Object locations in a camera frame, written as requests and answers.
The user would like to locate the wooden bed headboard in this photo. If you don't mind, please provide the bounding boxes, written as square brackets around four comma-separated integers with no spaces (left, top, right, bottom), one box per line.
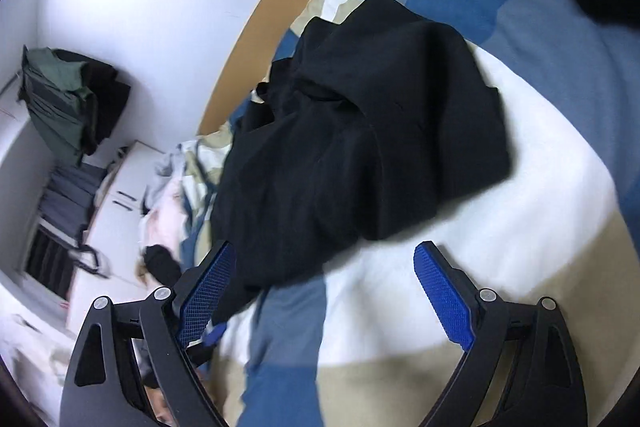
[198,0,308,134]

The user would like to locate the black sock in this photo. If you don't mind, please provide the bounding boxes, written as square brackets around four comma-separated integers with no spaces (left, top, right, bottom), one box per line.
[142,245,182,287]

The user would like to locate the green and black hanging clothes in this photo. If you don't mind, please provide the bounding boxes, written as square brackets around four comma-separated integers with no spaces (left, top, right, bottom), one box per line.
[18,48,131,166]

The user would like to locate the person's right hand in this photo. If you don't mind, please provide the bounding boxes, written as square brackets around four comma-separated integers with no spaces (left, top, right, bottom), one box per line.
[144,387,175,426]

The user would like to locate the blue white beige patchwork duvet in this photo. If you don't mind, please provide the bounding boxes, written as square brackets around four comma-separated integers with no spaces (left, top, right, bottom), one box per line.
[139,0,640,427]

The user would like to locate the grey hanging clothes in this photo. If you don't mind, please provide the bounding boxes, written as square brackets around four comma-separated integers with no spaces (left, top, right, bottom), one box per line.
[38,164,106,244]

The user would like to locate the white cabinet with black handles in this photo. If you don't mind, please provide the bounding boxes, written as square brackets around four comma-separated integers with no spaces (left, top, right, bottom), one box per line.
[66,142,163,335]

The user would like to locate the black coat with knot buttons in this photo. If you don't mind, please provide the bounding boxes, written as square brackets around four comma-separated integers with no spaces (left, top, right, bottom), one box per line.
[210,0,511,322]

